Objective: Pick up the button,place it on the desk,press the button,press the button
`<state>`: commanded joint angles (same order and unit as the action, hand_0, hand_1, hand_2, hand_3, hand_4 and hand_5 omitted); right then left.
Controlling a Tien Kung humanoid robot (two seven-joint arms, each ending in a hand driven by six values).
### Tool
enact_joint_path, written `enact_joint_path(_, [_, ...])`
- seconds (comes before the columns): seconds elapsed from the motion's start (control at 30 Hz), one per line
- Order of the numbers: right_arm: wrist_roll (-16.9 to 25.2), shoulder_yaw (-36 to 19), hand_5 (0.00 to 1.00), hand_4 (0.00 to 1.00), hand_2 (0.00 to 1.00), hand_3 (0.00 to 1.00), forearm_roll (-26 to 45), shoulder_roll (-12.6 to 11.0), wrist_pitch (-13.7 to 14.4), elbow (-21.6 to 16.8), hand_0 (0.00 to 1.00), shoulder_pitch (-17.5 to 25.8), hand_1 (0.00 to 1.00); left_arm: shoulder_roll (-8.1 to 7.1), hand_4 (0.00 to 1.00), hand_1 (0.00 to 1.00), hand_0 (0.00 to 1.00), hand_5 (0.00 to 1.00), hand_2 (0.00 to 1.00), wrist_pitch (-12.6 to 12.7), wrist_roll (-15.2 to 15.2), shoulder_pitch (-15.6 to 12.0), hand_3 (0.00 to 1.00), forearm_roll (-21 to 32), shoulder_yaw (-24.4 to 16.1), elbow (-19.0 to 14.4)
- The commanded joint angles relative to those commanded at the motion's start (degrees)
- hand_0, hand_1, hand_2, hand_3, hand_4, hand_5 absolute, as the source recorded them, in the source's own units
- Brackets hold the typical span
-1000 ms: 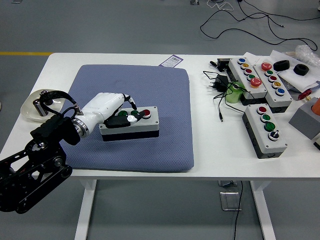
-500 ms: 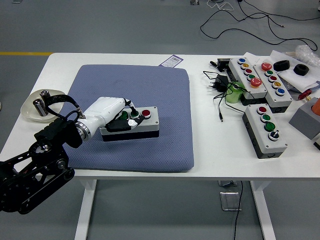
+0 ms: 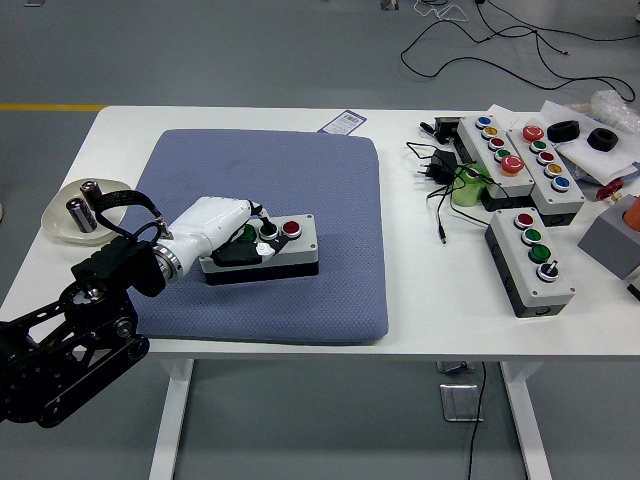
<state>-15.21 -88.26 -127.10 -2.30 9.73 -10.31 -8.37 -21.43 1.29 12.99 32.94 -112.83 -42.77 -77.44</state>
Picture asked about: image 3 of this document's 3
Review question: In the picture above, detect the grey five-button control box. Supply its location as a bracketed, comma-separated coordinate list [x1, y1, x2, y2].
[452, 115, 537, 211]
[505, 122, 586, 227]

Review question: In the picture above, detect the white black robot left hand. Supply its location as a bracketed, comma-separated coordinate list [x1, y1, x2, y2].
[167, 196, 291, 275]

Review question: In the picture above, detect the purple barcode label card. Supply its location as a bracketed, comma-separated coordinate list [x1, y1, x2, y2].
[317, 110, 369, 135]

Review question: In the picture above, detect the metal floor socket plate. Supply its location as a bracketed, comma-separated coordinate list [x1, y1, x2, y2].
[439, 382, 485, 423]

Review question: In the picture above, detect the black power adapter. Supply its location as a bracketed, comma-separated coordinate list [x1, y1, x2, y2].
[413, 148, 459, 185]

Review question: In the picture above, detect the black hanging cable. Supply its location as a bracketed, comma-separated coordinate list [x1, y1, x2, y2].
[467, 360, 487, 480]

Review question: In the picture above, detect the black floor cable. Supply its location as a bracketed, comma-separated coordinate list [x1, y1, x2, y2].
[399, 0, 640, 104]

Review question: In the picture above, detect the blue-grey padded mat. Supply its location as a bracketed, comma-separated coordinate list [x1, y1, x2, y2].
[122, 128, 390, 347]

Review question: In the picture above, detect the grey four-button control box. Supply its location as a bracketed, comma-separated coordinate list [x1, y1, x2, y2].
[198, 213, 320, 287]
[483, 207, 576, 319]

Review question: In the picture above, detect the white table leg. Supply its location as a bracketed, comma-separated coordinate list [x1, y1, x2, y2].
[499, 360, 551, 480]
[148, 358, 195, 480]

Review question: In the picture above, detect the light green block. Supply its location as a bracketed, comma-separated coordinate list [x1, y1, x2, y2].
[450, 162, 494, 209]

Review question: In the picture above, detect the red small tool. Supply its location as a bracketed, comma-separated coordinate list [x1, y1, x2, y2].
[595, 177, 626, 202]

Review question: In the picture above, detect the black foam ring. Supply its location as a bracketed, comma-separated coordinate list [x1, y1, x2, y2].
[586, 128, 620, 151]
[545, 119, 581, 145]

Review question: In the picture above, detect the black adapter cable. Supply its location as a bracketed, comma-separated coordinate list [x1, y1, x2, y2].
[405, 141, 494, 246]

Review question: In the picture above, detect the white foam sheet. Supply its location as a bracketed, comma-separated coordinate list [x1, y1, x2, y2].
[540, 99, 639, 187]

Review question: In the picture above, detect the white floor cable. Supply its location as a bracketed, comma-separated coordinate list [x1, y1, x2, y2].
[413, 0, 470, 24]

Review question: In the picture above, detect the clear bubble wrap bag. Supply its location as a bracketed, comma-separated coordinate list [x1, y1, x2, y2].
[569, 89, 640, 134]

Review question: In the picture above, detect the orange object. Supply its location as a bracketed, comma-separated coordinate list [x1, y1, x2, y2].
[621, 194, 640, 229]

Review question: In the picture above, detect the small metal bracket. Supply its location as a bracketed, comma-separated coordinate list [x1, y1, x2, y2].
[435, 359, 474, 375]

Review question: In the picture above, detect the white shallow dish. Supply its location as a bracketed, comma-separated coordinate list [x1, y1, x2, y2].
[41, 177, 133, 246]

